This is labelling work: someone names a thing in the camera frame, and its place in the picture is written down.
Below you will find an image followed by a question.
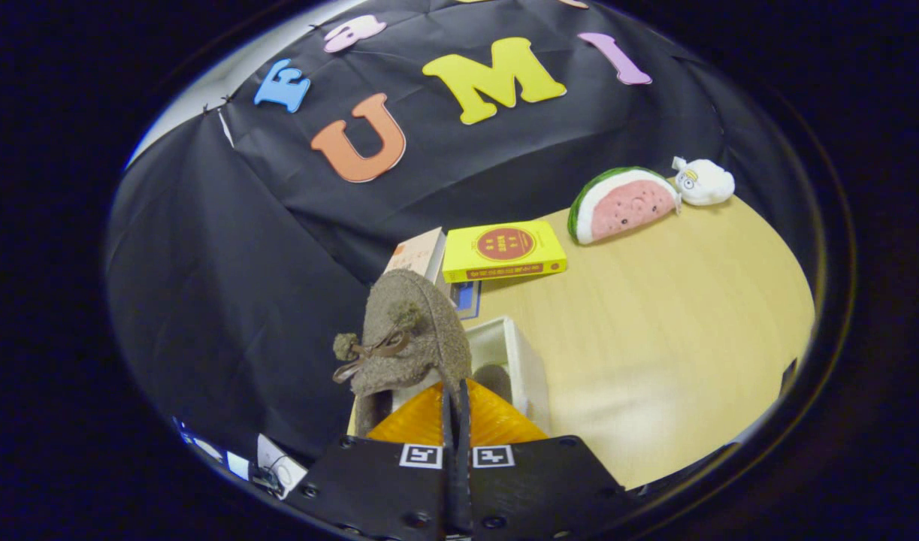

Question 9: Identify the lit display screen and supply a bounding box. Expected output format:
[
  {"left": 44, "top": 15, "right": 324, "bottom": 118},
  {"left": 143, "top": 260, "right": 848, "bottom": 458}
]
[{"left": 175, "top": 417, "right": 251, "bottom": 482}]

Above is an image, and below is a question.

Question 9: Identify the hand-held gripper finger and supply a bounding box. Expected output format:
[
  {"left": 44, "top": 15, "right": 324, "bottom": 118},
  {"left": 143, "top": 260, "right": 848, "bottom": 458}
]
[
  {"left": 285, "top": 383, "right": 458, "bottom": 541},
  {"left": 456, "top": 379, "right": 634, "bottom": 541}
]

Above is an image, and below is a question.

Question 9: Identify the yellow book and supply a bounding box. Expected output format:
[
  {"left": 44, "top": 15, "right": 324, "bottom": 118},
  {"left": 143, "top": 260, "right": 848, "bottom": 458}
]
[{"left": 442, "top": 220, "right": 568, "bottom": 284}]

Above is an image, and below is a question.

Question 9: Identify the white plush toy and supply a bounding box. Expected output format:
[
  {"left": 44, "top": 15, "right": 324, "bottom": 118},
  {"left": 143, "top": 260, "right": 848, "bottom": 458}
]
[{"left": 671, "top": 156, "right": 736, "bottom": 207}]

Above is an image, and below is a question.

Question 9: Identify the watermelon slice plush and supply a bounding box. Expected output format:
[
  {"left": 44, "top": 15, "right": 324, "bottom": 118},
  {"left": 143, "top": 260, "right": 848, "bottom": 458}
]
[{"left": 567, "top": 167, "right": 682, "bottom": 246}]

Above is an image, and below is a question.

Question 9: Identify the blue book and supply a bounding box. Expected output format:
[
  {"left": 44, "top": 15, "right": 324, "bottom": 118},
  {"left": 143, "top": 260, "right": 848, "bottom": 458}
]
[{"left": 450, "top": 280, "right": 482, "bottom": 322}]

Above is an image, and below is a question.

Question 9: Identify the white storage box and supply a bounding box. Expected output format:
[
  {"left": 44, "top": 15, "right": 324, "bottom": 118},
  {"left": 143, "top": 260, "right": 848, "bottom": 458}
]
[{"left": 346, "top": 316, "right": 552, "bottom": 438}]

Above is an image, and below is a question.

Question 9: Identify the beige book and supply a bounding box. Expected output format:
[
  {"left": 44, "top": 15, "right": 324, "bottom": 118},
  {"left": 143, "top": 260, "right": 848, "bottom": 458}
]
[{"left": 384, "top": 227, "right": 449, "bottom": 286}]

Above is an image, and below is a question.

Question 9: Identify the white card with cable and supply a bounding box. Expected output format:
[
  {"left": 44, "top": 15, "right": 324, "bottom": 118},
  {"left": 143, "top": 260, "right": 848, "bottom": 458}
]
[{"left": 256, "top": 434, "right": 310, "bottom": 498}]

